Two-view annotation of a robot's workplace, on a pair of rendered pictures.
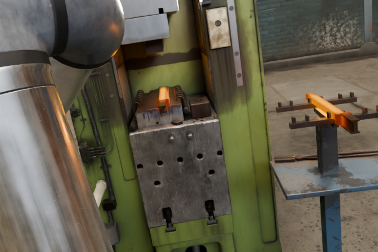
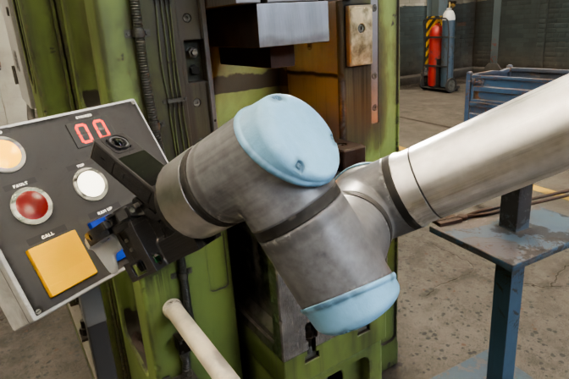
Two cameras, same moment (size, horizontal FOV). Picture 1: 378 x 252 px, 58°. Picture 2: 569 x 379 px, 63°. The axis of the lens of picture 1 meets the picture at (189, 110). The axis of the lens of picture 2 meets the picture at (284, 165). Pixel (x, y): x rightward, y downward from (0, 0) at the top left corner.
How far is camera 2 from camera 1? 87 cm
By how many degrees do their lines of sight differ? 29
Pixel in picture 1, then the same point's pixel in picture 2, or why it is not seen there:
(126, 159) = (216, 254)
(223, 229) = (375, 336)
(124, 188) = (209, 305)
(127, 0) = not seen: outside the picture
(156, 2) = not seen: outside the picture
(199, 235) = (347, 354)
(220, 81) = (353, 117)
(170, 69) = (236, 100)
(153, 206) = (295, 324)
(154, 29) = (310, 25)
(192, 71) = not seen: hidden behind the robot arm
